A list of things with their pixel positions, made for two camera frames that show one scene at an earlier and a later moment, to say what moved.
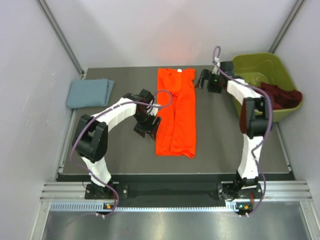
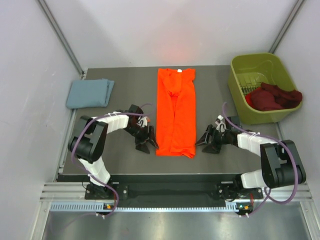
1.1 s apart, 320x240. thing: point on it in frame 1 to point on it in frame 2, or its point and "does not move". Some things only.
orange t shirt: (176, 132) does not move
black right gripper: (204, 75) to (212, 148)
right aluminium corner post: (298, 5) does not move
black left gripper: (155, 124) to (150, 135)
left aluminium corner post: (63, 37) does not move
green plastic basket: (256, 68) does not move
